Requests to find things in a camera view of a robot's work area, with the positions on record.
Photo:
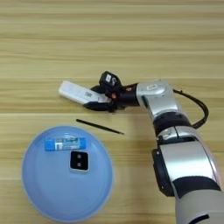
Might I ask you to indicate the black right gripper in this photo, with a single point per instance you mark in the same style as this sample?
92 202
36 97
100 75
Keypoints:
125 95

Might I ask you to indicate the white rectangular plastic device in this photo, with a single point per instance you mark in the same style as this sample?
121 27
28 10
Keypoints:
75 92

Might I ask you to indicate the blue glue stick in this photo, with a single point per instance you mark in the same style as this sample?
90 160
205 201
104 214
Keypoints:
65 144

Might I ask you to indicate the small black and white cube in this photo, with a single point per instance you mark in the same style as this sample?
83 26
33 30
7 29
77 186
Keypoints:
79 161

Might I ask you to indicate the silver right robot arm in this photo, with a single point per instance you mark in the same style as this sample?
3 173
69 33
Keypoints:
183 163

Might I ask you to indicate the black box with white label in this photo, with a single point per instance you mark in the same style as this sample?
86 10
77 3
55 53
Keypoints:
110 79

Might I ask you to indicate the thin black stick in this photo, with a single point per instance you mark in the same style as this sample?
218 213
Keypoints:
99 126

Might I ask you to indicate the round blue plate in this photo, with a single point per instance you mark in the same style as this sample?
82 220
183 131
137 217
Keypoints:
58 192

